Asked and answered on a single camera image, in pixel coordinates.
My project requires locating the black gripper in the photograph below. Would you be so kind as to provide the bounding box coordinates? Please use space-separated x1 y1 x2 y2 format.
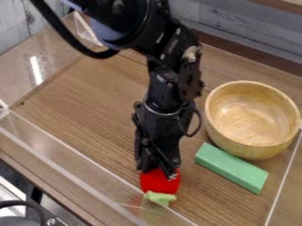
133 100 197 180

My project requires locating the red plush strawberry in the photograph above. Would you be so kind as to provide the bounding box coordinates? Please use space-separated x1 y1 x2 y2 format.
141 169 181 207

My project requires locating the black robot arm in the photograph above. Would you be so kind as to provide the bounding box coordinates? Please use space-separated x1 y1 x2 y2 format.
63 0 205 180

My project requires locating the green foam block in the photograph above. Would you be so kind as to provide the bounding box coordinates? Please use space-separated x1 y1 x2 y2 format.
196 143 269 194

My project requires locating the wooden bowl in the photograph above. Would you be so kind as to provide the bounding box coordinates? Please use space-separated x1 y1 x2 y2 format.
205 80 302 160

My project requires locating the black cable lower left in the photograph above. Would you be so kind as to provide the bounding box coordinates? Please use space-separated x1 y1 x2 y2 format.
0 200 46 226

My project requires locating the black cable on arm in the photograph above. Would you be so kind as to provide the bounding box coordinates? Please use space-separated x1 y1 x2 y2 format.
30 0 121 60

